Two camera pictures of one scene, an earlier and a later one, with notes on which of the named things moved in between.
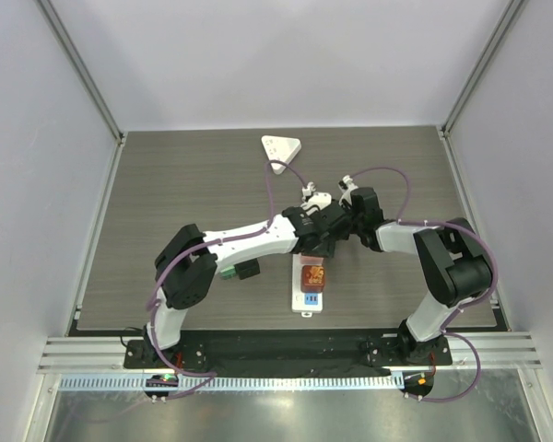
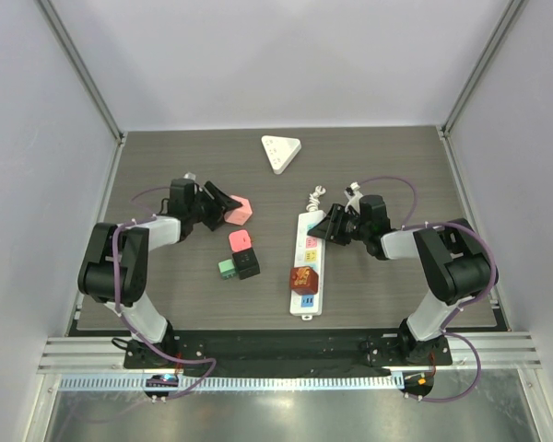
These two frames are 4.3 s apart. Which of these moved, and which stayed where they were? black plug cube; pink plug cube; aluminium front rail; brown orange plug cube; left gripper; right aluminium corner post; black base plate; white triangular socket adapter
Moved: pink plug cube; brown orange plug cube; left gripper
Stayed: white triangular socket adapter; black plug cube; aluminium front rail; right aluminium corner post; black base plate
